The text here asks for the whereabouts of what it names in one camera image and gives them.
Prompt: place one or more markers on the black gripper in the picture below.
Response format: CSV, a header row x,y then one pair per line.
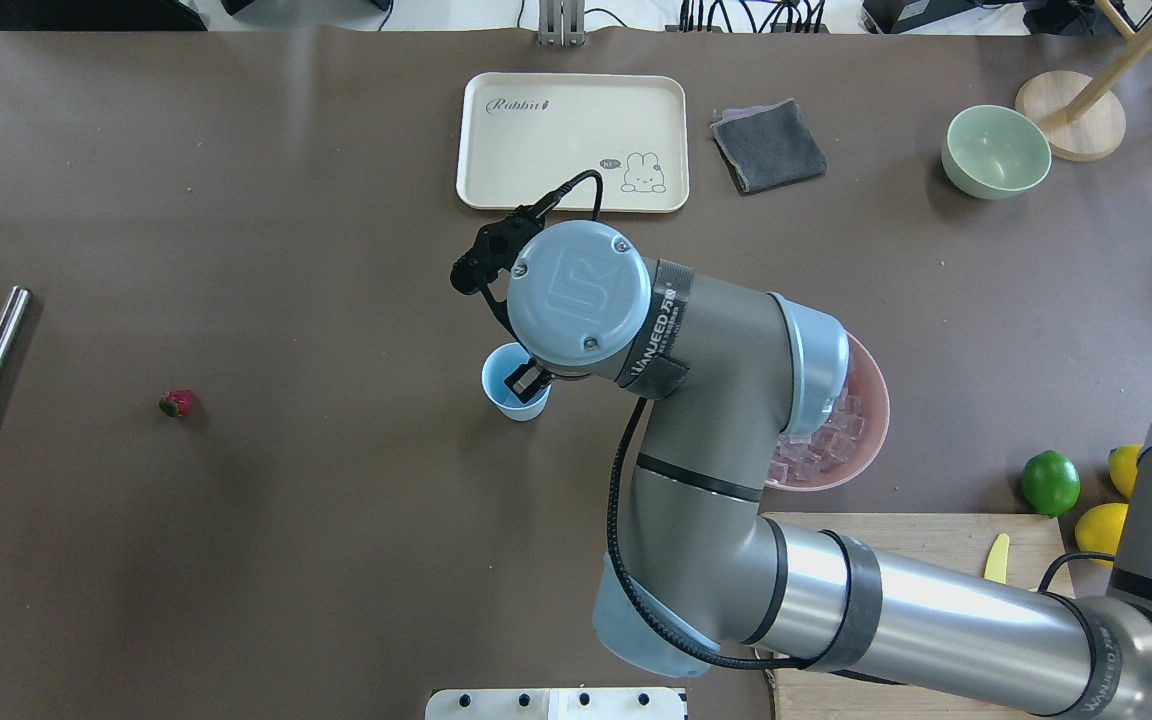
x,y
526,379

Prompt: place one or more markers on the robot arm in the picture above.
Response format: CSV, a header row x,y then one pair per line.
x,y
698,576

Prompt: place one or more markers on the light blue plastic cup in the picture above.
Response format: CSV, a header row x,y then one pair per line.
x,y
501,362

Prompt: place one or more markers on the pink bowl of ice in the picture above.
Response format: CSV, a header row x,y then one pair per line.
x,y
848,441

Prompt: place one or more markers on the cream rabbit tray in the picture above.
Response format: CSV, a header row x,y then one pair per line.
x,y
523,133

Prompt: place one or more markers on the grey folded cloth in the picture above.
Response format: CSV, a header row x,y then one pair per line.
x,y
768,146

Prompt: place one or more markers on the red strawberry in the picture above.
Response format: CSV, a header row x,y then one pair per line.
x,y
177,403

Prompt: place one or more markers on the wooden cutting board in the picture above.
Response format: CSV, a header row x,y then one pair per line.
x,y
954,541

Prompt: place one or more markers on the yellow plastic knife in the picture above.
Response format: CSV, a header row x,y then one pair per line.
x,y
997,560

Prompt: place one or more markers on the green ceramic bowl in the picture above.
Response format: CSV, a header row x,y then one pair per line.
x,y
994,153

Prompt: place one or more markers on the green lime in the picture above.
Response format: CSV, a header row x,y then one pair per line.
x,y
1050,483

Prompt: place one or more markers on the whole lemon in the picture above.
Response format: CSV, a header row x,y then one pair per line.
x,y
1122,465
1100,529

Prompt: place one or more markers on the wooden mug tree stand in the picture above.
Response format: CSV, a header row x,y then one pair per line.
x,y
1080,117

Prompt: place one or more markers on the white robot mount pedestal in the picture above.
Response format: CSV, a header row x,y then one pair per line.
x,y
650,702

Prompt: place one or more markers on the aluminium frame post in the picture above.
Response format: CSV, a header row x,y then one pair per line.
x,y
561,23

